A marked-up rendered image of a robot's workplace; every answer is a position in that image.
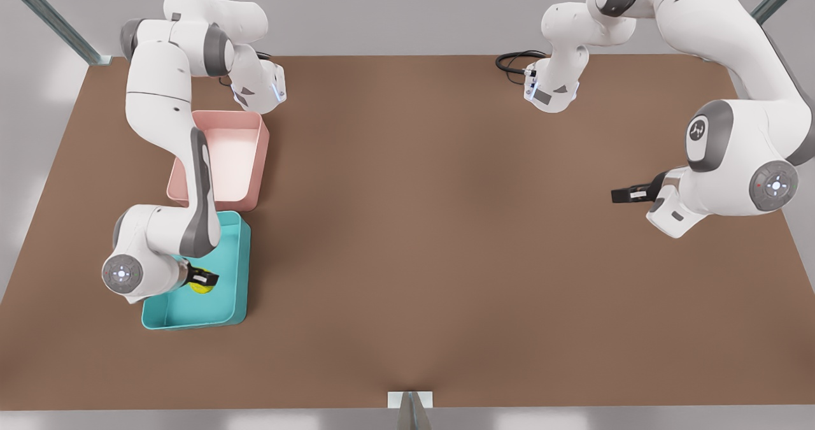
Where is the teal rectangular tray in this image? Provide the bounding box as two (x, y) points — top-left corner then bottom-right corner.
(141, 211), (252, 330)

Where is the black cable loop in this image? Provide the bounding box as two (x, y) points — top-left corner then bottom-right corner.
(495, 50), (549, 87)

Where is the pink rectangular tray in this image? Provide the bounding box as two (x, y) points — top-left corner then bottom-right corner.
(167, 110), (270, 212)

